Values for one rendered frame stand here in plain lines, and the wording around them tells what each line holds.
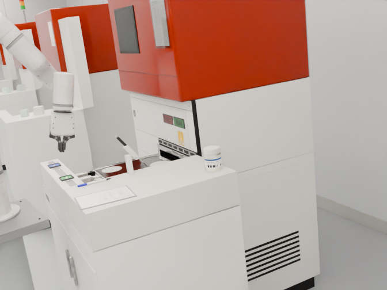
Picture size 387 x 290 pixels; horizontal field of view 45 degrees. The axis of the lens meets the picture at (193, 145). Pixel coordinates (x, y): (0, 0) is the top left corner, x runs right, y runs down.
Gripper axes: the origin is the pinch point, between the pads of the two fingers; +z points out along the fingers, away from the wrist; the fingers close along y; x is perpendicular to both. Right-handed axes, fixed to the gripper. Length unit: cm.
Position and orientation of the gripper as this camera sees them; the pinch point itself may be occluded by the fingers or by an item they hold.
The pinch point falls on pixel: (61, 147)
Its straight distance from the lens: 207.1
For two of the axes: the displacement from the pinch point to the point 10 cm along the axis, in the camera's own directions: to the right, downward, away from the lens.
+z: -0.7, 9.9, 1.6
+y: -8.8, 0.1, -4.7
